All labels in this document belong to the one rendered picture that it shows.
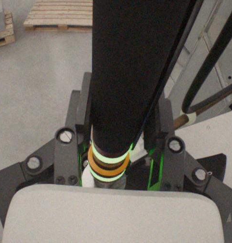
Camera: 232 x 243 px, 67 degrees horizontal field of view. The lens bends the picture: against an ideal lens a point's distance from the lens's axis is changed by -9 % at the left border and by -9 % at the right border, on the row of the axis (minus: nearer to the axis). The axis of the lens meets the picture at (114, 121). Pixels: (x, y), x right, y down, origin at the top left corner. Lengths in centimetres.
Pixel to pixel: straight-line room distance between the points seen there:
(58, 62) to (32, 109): 77
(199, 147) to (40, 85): 203
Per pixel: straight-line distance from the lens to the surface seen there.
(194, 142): 69
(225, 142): 65
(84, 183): 31
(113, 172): 19
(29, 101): 228
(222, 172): 42
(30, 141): 202
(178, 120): 27
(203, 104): 29
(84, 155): 58
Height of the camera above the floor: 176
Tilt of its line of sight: 60 degrees down
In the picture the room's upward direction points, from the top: 11 degrees clockwise
